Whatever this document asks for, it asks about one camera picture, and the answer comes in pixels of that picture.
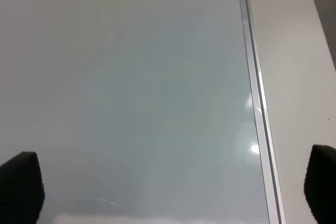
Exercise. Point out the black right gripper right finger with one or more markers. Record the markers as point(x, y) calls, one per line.
point(319, 184)

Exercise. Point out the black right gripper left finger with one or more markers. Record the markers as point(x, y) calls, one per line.
point(22, 189)

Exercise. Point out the white aluminium-framed whiteboard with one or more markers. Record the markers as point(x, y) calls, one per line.
point(140, 111)

